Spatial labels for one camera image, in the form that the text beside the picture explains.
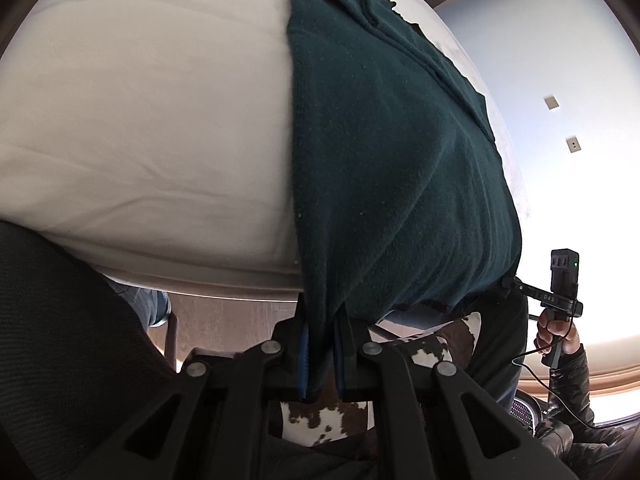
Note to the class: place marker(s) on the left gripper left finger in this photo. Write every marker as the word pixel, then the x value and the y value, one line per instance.
pixel 302 352

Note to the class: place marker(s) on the person's right hand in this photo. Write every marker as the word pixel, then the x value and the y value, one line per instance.
pixel 549 327

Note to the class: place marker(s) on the white wall socket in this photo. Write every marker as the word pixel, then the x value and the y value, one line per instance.
pixel 573 145

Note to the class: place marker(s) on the blue jeans leg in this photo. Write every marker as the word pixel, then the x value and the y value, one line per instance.
pixel 152 306

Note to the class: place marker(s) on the black jacket right forearm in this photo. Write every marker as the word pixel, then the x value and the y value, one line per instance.
pixel 569 400

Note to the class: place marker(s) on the dark green fleece garment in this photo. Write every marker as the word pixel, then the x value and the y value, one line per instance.
pixel 398 187

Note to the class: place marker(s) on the cowhide pattern rug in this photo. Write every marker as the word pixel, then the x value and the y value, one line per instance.
pixel 391 378

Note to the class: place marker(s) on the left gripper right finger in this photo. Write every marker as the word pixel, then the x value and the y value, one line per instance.
pixel 344 353

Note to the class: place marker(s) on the beige wall switch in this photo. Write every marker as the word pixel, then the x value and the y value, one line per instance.
pixel 551 102

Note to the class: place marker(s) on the white bed mattress sheet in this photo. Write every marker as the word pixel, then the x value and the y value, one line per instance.
pixel 152 140

